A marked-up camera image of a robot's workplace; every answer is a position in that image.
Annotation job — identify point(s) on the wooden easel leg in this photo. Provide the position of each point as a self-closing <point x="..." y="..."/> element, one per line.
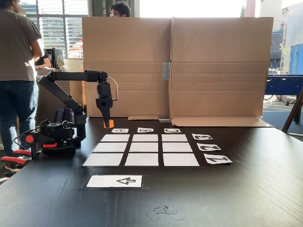
<point x="292" y="113"/>

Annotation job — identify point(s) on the person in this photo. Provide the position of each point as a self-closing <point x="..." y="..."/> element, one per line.
<point x="43" y="61"/>
<point x="16" y="47"/>
<point x="120" y="9"/>

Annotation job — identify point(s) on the paper sheet number 2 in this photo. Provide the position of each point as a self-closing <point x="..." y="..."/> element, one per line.
<point x="208" y="147"/>

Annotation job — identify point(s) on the red black bar clamp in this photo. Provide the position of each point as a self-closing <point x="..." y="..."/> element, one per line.
<point x="14" y="160"/>
<point x="59" y="149"/>

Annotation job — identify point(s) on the black box gold emblem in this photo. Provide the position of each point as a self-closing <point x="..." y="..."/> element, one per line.
<point x="59" y="59"/>

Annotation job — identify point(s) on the paper sheet number 1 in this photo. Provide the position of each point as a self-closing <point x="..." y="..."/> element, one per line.
<point x="217" y="159"/>

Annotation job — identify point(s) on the white paper grid sheet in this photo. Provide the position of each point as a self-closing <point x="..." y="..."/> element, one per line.
<point x="144" y="147"/>

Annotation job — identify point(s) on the paper sheet letter B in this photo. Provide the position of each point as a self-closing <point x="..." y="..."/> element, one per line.
<point x="145" y="130"/>

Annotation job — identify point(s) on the white arrow paper sheet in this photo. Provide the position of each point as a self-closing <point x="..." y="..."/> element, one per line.
<point x="99" y="181"/>

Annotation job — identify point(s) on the blue foosball table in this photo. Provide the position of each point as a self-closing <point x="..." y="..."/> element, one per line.
<point x="284" y="85"/>

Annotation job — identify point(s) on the grey duct tape strip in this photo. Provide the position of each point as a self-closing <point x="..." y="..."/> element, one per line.
<point x="166" y="71"/>
<point x="165" y="119"/>

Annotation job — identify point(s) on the paper sheet number 3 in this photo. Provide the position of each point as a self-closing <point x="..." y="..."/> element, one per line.
<point x="202" y="137"/>

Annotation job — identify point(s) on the paper sheet letter C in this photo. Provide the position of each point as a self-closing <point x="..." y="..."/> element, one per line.
<point x="172" y="130"/>

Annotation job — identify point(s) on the large brown cardboard screen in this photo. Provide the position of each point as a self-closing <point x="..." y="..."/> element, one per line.
<point x="213" y="71"/>

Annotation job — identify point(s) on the round orange token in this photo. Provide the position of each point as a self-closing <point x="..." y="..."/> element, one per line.
<point x="111" y="124"/>

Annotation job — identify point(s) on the paper sheet letter A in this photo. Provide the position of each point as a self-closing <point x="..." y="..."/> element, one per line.
<point x="120" y="130"/>

